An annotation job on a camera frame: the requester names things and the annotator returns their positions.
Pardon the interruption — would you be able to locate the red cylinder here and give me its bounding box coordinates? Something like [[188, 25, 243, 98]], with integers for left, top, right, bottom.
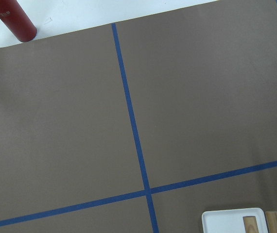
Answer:
[[0, 0, 37, 42]]

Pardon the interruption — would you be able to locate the wooden chopstick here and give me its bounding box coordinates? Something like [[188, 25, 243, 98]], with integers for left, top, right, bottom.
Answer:
[[265, 211, 277, 233], [243, 216, 259, 233]]

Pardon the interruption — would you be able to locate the white rectangular tray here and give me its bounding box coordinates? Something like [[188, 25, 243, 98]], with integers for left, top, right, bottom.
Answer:
[[202, 208, 268, 233]]

